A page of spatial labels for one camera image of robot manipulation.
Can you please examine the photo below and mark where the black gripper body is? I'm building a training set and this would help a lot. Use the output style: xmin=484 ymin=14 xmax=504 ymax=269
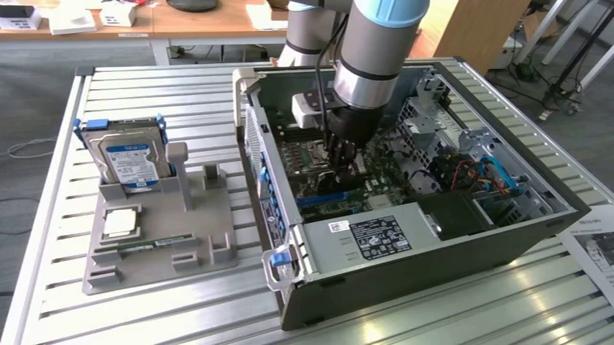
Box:
xmin=326 ymin=102 xmax=388 ymax=148

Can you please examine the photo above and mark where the black Nvidia graphics card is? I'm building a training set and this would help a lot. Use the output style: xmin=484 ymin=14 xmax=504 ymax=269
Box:
xmin=314 ymin=171 xmax=360 ymax=197

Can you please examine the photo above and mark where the green motherboard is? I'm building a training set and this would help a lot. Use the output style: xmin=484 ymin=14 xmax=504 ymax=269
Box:
xmin=266 ymin=118 xmax=418 ymax=224

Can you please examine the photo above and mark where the blue expansion slot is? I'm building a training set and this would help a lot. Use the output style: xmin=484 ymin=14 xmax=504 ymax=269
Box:
xmin=296 ymin=190 xmax=350 ymax=208

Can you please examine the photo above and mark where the silver chipset heatsink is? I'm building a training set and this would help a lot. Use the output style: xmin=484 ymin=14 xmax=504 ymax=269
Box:
xmin=366 ymin=195 xmax=394 ymax=212

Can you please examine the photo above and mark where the grey power supply unit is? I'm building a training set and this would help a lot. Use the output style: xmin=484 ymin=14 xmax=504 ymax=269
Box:
xmin=296 ymin=203 xmax=442 ymax=280

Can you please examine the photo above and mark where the black plastic shroud box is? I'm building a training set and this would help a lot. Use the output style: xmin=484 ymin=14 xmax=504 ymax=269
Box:
xmin=416 ymin=190 xmax=496 ymax=242

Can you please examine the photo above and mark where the white device box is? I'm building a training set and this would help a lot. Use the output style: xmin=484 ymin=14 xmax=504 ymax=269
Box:
xmin=489 ymin=35 xmax=524 ymax=70

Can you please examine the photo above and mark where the black open PC case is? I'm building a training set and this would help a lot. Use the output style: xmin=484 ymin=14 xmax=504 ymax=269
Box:
xmin=233 ymin=57 xmax=592 ymax=331

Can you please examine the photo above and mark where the wooden top desk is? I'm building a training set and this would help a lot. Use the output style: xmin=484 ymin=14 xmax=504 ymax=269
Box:
xmin=0 ymin=5 xmax=155 ymax=47
xmin=151 ymin=0 xmax=424 ymax=68

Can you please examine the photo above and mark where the grey parts rack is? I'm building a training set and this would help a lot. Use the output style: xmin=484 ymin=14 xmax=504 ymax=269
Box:
xmin=81 ymin=141 xmax=241 ymax=296

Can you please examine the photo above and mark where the black tripod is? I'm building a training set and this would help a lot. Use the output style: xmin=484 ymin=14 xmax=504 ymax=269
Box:
xmin=541 ymin=0 xmax=614 ymax=116

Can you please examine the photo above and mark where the hard disk with blue carrier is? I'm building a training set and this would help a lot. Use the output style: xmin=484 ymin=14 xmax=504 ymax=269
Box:
xmin=71 ymin=114 xmax=170 ymax=194

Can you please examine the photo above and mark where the dark round object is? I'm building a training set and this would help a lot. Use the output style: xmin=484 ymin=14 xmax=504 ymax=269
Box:
xmin=166 ymin=0 xmax=221 ymax=12

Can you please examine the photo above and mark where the bare silver CPU chip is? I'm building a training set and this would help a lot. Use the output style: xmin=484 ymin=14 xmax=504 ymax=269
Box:
xmin=102 ymin=209 xmax=139 ymax=239

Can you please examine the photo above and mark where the printed paper sheet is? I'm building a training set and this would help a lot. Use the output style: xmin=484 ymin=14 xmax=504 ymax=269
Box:
xmin=556 ymin=206 xmax=614 ymax=295

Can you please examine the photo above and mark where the small white box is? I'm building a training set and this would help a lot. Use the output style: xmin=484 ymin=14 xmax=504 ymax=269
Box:
xmin=99 ymin=6 xmax=139 ymax=27

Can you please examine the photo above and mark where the white carton box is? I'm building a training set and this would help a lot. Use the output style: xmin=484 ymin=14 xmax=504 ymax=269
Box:
xmin=50 ymin=6 xmax=98 ymax=36

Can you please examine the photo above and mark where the black and white box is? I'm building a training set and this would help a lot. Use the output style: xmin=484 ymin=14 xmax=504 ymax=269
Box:
xmin=0 ymin=5 xmax=43 ymax=32

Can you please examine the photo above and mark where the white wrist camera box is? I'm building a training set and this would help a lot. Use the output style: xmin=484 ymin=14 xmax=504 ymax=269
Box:
xmin=292 ymin=90 xmax=337 ymax=129

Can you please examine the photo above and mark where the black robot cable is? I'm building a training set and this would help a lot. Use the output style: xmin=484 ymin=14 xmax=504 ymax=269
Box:
xmin=314 ymin=10 xmax=350 ymax=144

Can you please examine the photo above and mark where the orange red wire bundle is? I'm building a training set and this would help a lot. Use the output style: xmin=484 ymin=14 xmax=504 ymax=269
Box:
xmin=453 ymin=157 xmax=487 ymax=191

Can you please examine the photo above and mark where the blue disk wire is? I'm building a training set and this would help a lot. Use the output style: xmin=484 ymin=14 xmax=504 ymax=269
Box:
xmin=480 ymin=154 xmax=525 ymax=198

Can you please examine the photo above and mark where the white table frame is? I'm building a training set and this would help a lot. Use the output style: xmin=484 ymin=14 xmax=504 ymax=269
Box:
xmin=517 ymin=0 xmax=614 ymax=83

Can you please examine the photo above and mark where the white floor cable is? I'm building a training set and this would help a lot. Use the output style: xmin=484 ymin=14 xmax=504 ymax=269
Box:
xmin=7 ymin=138 xmax=59 ymax=159

